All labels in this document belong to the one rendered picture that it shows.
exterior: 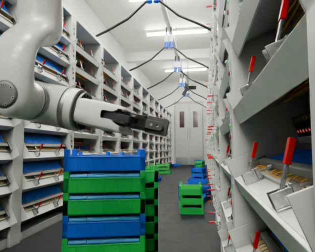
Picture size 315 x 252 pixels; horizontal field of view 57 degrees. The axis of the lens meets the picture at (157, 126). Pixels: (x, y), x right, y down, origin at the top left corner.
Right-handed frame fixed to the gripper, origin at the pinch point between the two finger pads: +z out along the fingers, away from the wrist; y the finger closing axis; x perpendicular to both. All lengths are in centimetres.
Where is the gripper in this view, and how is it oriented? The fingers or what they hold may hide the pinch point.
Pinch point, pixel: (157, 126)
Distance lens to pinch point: 55.3
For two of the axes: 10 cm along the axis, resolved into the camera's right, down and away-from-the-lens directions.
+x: 2.1, -9.8, 0.4
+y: -1.6, -0.8, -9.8
